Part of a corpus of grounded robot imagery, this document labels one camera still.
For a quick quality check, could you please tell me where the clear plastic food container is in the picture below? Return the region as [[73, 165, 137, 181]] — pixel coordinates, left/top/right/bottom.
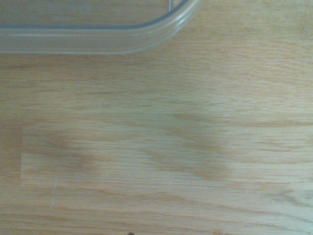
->
[[0, 0, 201, 55]]

